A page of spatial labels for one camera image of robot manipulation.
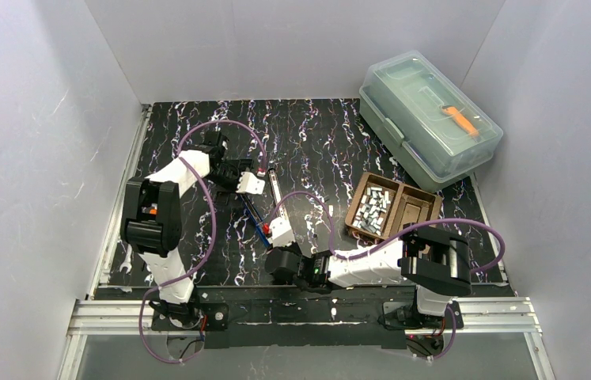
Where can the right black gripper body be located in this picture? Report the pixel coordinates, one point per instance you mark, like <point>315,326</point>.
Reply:
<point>285,247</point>

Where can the orange handled tool in box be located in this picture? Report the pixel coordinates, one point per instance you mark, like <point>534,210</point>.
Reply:
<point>460,120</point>

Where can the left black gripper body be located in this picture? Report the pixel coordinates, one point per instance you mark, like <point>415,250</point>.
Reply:
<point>245,199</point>

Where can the black marbled mat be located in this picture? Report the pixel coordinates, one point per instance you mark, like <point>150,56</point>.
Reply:
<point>319,148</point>

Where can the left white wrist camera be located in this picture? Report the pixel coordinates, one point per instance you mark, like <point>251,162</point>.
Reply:
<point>250,184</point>

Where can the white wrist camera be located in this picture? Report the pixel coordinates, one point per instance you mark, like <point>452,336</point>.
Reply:
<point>279,232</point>
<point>250,184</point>

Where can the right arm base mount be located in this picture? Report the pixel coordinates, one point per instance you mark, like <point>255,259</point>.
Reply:
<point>428,337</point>

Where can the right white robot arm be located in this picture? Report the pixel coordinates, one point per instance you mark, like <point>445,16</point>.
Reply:
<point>434,260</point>

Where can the clear plastic storage box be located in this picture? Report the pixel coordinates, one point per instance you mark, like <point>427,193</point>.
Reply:
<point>401,99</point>

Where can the silver open-end wrench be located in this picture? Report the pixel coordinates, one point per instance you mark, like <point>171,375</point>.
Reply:
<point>126,265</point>

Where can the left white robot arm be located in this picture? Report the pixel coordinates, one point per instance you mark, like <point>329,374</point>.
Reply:
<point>152,219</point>

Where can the pile of staple strips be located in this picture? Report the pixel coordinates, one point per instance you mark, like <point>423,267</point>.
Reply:
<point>372,211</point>

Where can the brown wooden tray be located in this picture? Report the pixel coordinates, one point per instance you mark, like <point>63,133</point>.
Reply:
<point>409,205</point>

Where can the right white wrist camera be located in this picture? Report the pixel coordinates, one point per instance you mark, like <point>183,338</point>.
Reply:
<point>279,232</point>

